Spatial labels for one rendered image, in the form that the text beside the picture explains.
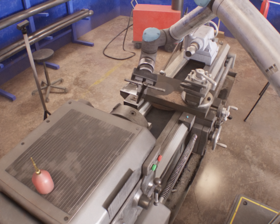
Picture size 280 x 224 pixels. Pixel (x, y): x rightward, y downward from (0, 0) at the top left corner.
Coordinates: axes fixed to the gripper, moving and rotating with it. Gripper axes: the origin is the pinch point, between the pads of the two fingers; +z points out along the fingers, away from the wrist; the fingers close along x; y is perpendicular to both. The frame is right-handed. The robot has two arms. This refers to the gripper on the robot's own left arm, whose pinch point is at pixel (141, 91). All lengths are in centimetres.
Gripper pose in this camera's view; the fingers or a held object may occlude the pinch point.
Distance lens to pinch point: 119.9
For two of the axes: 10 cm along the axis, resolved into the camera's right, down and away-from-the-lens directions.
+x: 9.5, 2.8, 1.3
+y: 2.8, -5.9, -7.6
